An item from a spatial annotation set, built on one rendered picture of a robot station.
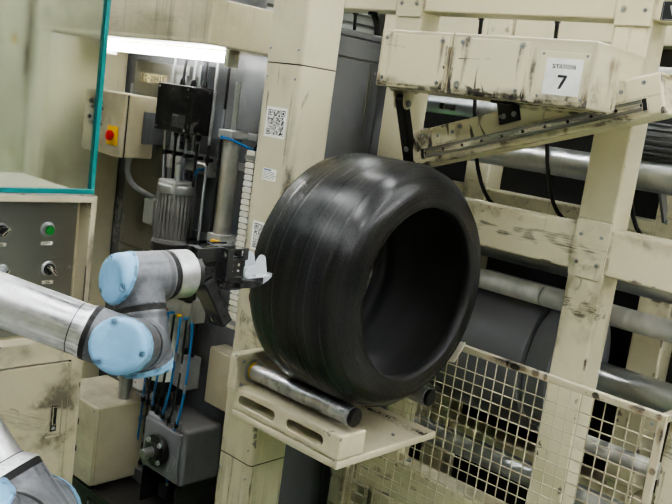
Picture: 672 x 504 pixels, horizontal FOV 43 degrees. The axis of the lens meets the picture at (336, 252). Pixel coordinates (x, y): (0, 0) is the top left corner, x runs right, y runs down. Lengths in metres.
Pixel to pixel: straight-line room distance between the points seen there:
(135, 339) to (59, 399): 0.98
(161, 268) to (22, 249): 0.74
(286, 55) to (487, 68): 0.49
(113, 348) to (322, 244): 0.58
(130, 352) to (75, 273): 0.96
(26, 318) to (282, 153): 0.92
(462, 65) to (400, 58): 0.19
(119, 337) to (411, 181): 0.79
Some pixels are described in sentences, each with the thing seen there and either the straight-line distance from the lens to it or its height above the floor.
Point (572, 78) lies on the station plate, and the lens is 1.97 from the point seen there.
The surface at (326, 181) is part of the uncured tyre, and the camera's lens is 1.89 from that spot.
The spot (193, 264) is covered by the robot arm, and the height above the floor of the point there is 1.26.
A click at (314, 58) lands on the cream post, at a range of 2.13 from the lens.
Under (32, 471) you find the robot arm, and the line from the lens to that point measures 1.59.
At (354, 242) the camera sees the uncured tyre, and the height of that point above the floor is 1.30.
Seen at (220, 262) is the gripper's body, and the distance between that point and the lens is 1.64.
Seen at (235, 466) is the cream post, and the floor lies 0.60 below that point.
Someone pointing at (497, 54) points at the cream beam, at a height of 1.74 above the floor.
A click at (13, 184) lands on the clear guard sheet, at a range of 2.15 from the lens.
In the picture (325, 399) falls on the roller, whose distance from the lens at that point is 1.97.
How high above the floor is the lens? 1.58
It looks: 10 degrees down
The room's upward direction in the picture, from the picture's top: 8 degrees clockwise
